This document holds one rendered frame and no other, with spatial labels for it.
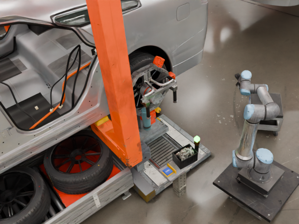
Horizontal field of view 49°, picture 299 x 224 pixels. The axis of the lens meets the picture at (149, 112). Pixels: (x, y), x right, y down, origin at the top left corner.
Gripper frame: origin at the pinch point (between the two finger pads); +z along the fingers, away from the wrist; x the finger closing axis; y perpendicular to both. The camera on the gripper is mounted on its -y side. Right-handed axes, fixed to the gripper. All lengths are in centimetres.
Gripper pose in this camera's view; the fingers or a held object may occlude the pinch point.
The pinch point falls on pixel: (238, 86)
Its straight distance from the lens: 350.0
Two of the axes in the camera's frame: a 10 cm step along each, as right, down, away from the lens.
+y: 3.8, 8.8, -2.8
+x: 9.2, -3.8, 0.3
